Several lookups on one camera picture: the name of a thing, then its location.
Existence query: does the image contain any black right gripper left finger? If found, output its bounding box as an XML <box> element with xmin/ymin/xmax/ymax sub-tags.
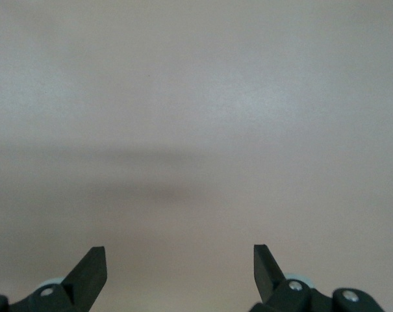
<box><xmin>0</xmin><ymin>246</ymin><xmax>108</xmax><ymax>312</ymax></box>

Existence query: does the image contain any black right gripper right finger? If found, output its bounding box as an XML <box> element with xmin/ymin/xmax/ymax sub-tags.
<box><xmin>249</xmin><ymin>244</ymin><xmax>387</xmax><ymax>312</ymax></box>

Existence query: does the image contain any brown table mat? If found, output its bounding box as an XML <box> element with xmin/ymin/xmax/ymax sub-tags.
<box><xmin>0</xmin><ymin>0</ymin><xmax>393</xmax><ymax>312</ymax></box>

